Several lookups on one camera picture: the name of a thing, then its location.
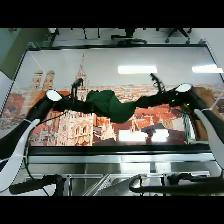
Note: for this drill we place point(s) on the dark green garment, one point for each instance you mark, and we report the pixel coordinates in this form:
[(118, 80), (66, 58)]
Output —
[(110, 105)]

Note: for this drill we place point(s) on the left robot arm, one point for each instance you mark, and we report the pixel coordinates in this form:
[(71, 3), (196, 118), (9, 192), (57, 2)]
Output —
[(40, 110)]

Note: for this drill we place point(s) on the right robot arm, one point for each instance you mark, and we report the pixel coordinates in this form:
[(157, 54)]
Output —
[(206, 115)]

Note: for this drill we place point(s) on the black office chair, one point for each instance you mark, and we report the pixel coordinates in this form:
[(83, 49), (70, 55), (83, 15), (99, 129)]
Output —
[(129, 37), (177, 32)]

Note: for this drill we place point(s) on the brown garment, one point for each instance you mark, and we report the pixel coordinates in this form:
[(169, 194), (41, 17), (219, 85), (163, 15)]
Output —
[(204, 97)]

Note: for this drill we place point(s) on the silver frame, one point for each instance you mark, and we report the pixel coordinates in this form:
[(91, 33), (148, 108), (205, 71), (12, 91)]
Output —
[(100, 160)]

